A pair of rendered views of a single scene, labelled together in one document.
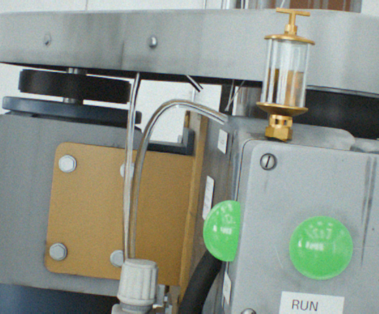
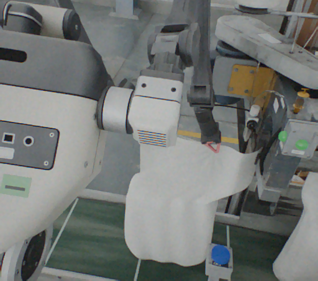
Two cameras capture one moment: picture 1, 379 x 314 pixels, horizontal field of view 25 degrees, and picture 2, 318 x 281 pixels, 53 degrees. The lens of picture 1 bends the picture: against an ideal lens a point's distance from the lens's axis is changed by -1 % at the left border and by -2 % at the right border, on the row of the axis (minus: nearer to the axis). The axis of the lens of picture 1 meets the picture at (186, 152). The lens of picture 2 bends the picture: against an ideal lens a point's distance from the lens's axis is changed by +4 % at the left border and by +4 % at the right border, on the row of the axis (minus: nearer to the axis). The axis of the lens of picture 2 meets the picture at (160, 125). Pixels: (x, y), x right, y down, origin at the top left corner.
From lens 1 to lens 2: 0.58 m
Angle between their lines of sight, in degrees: 34
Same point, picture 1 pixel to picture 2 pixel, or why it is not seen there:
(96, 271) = (240, 93)
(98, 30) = (250, 46)
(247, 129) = (289, 108)
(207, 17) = (282, 58)
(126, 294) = (251, 113)
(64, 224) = (233, 83)
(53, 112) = (232, 54)
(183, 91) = not seen: outside the picture
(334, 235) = (305, 145)
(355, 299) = (306, 152)
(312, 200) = (301, 137)
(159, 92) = not seen: outside the picture
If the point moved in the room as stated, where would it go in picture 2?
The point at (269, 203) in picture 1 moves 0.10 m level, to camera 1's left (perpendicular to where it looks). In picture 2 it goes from (292, 137) to (253, 129)
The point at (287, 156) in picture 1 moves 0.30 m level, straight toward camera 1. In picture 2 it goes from (298, 130) to (301, 222)
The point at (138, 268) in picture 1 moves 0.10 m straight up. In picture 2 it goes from (255, 109) to (263, 83)
